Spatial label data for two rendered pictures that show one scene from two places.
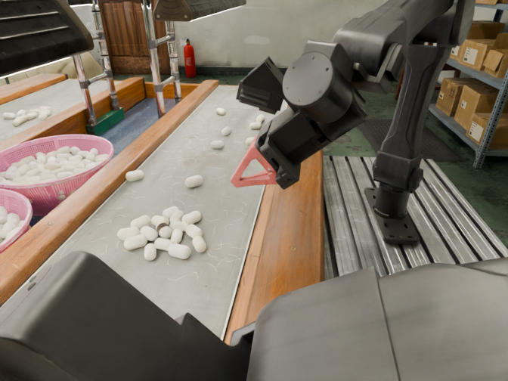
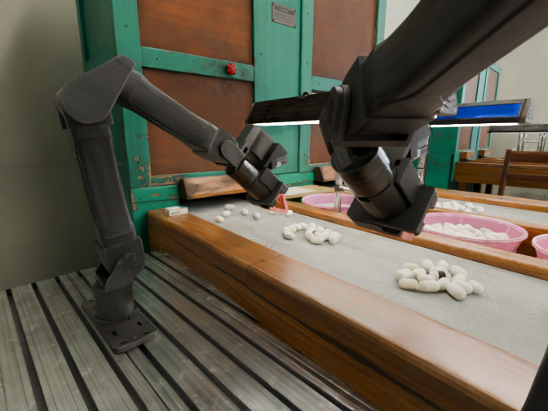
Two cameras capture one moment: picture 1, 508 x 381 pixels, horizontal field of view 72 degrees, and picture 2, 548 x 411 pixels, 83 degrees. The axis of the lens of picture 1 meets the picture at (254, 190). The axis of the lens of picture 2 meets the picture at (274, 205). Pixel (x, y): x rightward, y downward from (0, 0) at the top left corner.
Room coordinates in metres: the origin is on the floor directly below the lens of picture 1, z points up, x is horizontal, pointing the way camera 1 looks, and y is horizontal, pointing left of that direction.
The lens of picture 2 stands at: (0.59, -0.44, 1.00)
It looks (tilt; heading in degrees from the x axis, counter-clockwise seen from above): 12 degrees down; 131
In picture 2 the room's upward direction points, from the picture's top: straight up
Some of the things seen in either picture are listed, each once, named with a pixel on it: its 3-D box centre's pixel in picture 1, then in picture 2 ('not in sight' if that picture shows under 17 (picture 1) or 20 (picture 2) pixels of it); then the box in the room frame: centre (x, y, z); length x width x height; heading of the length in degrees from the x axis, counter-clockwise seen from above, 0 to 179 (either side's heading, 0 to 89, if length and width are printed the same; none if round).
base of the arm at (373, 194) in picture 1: (391, 199); not in sight; (0.63, -0.30, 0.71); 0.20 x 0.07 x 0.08; 176
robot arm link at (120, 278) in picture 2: not in sight; (116, 265); (0.03, -0.24, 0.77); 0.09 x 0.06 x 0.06; 172
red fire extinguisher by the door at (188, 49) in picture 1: (189, 57); not in sight; (4.91, 0.86, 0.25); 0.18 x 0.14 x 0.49; 176
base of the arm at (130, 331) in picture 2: not in sight; (114, 300); (0.03, -0.25, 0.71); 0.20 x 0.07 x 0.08; 176
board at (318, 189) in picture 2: not in sight; (297, 191); (-0.21, 0.61, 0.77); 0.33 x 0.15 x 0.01; 81
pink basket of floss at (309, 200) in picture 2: not in sight; (336, 211); (0.01, 0.58, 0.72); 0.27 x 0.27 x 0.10
